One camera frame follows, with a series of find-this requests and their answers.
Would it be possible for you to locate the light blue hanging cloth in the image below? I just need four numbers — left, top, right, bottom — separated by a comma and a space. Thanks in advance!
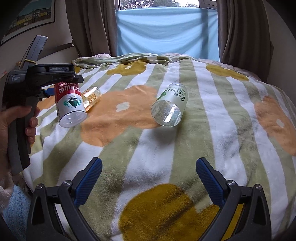
116, 7, 220, 61

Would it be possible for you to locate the person's left hand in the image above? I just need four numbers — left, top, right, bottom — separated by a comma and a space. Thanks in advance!
0, 106, 40, 180

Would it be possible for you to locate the framed city picture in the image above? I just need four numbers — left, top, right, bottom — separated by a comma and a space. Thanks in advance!
1, 0, 56, 45

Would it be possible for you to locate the window frame with glass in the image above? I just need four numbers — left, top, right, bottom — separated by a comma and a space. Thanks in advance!
115, 0, 217, 10

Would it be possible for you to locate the white padded headboard cushion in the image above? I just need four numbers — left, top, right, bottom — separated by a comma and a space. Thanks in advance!
37, 47, 79, 64

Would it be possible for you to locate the striped floral fleece blanket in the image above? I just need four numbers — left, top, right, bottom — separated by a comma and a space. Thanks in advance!
23, 54, 295, 240

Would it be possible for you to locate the dark headboard shelf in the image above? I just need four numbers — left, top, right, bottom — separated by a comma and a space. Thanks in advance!
37, 43, 74, 60

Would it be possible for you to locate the clear orange tinted cup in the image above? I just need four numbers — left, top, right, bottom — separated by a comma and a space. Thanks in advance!
81, 86, 101, 112

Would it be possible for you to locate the left brown curtain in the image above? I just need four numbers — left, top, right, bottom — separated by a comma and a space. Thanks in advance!
65, 0, 117, 57

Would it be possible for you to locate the right brown curtain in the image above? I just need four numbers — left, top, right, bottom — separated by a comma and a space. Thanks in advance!
217, 0, 273, 82

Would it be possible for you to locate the brown curtain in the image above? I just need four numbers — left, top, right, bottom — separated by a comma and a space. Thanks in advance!
65, 0, 117, 57
217, 0, 273, 82

